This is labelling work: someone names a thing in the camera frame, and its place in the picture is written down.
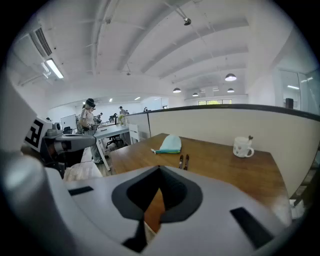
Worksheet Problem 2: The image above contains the pale green pouch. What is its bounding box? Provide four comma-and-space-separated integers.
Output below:
150, 134, 183, 155

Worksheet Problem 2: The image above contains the whiteboard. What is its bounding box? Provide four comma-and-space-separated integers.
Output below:
60, 114, 77, 131

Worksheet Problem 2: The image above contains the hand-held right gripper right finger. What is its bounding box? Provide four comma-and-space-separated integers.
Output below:
149, 164, 293, 256

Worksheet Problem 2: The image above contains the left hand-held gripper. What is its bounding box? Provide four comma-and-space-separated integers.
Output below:
23, 116, 98, 180

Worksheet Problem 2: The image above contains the white office desk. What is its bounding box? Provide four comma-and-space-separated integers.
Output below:
93, 123, 131, 172

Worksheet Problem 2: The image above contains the ceiling air vent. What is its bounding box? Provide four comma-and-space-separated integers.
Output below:
32, 26, 53, 57

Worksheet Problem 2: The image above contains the white mug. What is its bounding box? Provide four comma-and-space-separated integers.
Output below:
232, 136, 255, 159

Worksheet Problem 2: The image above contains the black office chair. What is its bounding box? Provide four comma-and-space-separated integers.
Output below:
105, 134, 125, 150

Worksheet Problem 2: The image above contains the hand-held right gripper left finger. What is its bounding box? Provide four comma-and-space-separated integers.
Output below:
62, 164, 161, 256

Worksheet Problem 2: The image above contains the long ceiling light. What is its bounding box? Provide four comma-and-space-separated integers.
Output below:
44, 58, 65, 80

